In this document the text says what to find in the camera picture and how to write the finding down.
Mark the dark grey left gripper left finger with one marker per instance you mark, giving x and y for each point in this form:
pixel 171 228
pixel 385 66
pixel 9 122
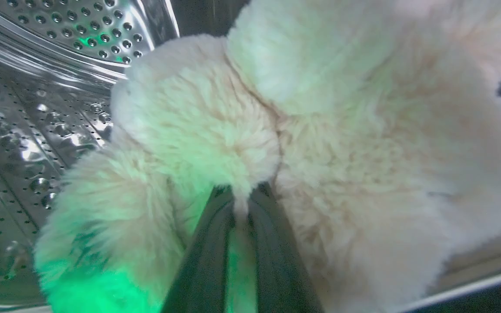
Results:
pixel 205 265

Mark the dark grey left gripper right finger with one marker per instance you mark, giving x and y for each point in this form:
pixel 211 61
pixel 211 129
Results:
pixel 278 265

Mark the cream white plush toy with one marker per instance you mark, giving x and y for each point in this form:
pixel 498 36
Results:
pixel 328 143

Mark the stainless steel washing machine drum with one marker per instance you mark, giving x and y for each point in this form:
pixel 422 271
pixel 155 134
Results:
pixel 28 130

